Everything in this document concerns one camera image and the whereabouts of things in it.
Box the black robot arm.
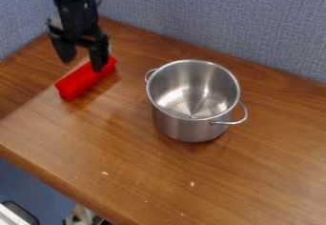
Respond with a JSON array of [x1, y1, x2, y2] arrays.
[[46, 0, 109, 72]]

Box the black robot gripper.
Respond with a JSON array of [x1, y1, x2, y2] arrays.
[[46, 0, 109, 72]]

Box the white object below table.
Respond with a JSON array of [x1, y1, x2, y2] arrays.
[[62, 205, 112, 225]]

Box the stainless steel pot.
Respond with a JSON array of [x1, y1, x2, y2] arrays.
[[144, 59, 248, 143]]

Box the red rectangular block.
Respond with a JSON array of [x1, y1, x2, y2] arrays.
[[54, 57, 117, 101]]

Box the black and grey corner object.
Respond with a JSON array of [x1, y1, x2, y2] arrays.
[[0, 201, 41, 225]]

